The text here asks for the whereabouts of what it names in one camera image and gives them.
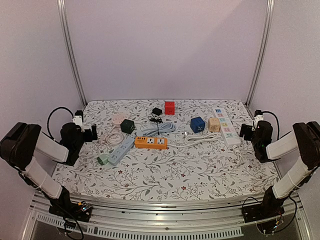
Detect front aluminium rail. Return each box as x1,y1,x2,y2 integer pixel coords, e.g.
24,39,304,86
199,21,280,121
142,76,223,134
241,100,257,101
21,193,312,240

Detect beige cube socket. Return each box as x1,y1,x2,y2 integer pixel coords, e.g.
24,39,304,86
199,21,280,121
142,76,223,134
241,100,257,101
207,117,220,133

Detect floral table mat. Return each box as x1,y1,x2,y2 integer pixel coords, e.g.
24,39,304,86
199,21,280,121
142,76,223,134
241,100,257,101
53,99,279,202

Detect right aluminium frame post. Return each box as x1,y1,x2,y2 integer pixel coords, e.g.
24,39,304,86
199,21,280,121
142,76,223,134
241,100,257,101
245,0,275,108

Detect white multicolour power strip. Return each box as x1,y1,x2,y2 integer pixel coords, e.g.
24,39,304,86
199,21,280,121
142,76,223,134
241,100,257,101
212,107,244,166

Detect white coiled cable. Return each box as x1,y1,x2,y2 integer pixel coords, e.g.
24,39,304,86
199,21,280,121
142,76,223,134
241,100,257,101
169,131,219,147

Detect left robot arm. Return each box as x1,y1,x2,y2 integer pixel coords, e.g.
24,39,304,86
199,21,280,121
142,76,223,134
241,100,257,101
0,122,92,223

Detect red cube socket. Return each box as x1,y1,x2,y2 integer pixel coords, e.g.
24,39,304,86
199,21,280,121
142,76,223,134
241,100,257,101
164,101,175,115

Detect pink round power strip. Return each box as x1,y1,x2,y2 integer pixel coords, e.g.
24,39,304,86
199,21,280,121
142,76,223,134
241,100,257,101
98,113,127,147

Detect blue cube socket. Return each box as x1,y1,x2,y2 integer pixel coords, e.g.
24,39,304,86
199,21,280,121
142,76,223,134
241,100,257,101
190,116,206,134

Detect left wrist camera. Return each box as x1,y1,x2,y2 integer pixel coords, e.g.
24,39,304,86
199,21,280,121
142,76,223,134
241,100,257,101
72,110,84,132

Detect green plug adapter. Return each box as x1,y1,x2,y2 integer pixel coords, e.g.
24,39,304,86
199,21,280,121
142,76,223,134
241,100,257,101
96,154,109,166

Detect orange power strip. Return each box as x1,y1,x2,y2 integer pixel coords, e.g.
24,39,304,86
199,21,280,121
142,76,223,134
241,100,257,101
134,136,168,150

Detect aluminium frame post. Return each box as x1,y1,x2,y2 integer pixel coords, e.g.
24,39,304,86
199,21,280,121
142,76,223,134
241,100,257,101
245,0,275,108
57,0,88,107

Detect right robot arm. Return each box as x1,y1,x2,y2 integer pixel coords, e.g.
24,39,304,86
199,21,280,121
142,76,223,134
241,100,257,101
239,120,320,223

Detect black power adapter with cable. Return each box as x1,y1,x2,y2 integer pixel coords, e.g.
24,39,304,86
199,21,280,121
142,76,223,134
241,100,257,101
148,107,163,135

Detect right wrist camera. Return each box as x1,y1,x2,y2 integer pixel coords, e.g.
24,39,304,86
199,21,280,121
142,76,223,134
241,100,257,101
252,109,264,131

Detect dark green cube socket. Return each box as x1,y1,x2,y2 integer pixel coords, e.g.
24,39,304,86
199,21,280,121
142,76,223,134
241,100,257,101
120,119,135,135

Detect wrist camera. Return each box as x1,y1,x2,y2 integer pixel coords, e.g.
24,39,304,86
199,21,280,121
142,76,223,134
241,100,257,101
72,110,84,132
252,109,264,131

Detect light blue power strip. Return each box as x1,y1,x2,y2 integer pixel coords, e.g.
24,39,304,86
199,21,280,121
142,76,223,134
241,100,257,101
107,121,178,166

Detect left aluminium frame post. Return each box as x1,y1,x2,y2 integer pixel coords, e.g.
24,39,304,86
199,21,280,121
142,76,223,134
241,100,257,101
57,0,88,107

